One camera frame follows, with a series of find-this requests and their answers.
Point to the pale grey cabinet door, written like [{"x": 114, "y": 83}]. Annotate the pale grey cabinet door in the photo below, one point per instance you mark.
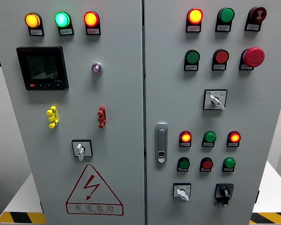
[
  {"x": 121, "y": 105},
  {"x": 178, "y": 105}
]

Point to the silver door lock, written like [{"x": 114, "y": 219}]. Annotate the silver door lock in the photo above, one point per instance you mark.
[{"x": 161, "y": 140}]

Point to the small red round lamp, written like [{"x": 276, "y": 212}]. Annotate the small red round lamp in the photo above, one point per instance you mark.
[
  {"x": 234, "y": 137},
  {"x": 185, "y": 137}
]

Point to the small label plate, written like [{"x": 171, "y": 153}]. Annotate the small label plate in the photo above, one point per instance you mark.
[
  {"x": 232, "y": 144},
  {"x": 93, "y": 31},
  {"x": 182, "y": 170},
  {"x": 193, "y": 28},
  {"x": 66, "y": 31},
  {"x": 185, "y": 144},
  {"x": 191, "y": 67},
  {"x": 205, "y": 170},
  {"x": 252, "y": 27},
  {"x": 222, "y": 28},
  {"x": 36, "y": 32},
  {"x": 244, "y": 67},
  {"x": 227, "y": 170},
  {"x": 207, "y": 144},
  {"x": 219, "y": 67}
]

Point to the white round lamp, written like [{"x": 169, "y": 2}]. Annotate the white round lamp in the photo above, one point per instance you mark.
[{"x": 97, "y": 68}]

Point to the small green push button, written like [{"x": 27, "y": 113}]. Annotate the small green push button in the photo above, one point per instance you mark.
[{"x": 184, "y": 164}]

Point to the small green round lamp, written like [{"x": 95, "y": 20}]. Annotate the small green round lamp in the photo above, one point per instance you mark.
[
  {"x": 210, "y": 137},
  {"x": 229, "y": 162}
]

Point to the large green push button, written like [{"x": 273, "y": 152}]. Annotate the large green push button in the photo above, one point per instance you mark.
[{"x": 193, "y": 57}]

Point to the red warning triangle sticker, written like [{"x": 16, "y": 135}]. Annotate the red warning triangle sticker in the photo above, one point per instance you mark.
[{"x": 91, "y": 181}]

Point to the small red push button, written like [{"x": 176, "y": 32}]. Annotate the small red push button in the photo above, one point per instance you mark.
[{"x": 207, "y": 164}]

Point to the large red push button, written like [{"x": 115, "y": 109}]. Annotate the large red push button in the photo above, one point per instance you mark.
[{"x": 221, "y": 57}]

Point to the large red round lamp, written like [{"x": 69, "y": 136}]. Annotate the large red round lamp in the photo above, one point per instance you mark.
[
  {"x": 195, "y": 16},
  {"x": 91, "y": 19}
]

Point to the black display meter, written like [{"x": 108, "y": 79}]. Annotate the black display meter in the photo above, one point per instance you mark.
[{"x": 42, "y": 68}]

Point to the bright green round lamp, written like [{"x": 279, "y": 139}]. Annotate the bright green round lamp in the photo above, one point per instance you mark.
[{"x": 62, "y": 19}]

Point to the large red stop button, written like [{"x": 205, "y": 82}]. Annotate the large red stop button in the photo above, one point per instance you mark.
[{"x": 254, "y": 57}]

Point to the large dark green lamp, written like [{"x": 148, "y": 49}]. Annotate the large dark green lamp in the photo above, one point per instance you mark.
[{"x": 226, "y": 15}]

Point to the yellow round lamp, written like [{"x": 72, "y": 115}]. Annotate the yellow round lamp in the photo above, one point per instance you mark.
[{"x": 32, "y": 20}]

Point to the dark red buzzer lamp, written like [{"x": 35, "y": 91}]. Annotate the dark red buzzer lamp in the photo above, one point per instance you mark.
[{"x": 258, "y": 14}]

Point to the black yellow striped tape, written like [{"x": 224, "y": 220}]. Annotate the black yellow striped tape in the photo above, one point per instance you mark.
[
  {"x": 271, "y": 218},
  {"x": 21, "y": 219}
]

